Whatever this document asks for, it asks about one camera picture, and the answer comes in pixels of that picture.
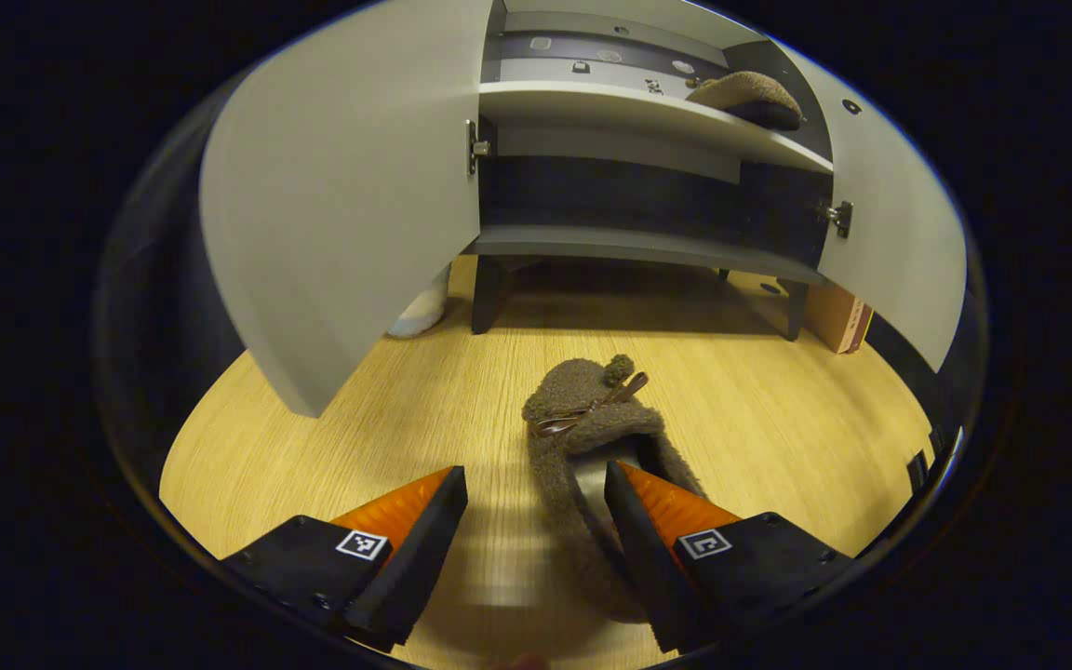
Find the brown fuzzy shoe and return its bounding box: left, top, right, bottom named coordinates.
left=522, top=354, right=709, bottom=624
left=685, top=71, right=805, bottom=131

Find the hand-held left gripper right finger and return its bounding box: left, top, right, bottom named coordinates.
left=603, top=461, right=863, bottom=655

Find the white cabinet shelf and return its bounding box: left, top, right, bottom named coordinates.
left=478, top=79, right=835, bottom=176

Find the white shoe cabinet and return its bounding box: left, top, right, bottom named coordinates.
left=462, top=0, right=858, bottom=341

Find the white round object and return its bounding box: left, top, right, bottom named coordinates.
left=387, top=265, right=451, bottom=338

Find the white cabinet door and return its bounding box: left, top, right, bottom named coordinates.
left=199, top=0, right=495, bottom=418
left=769, top=37, right=968, bottom=373

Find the tan cardboard box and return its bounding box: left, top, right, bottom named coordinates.
left=801, top=282, right=874, bottom=355

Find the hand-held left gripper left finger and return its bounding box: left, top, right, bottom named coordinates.
left=220, top=465, right=469, bottom=652

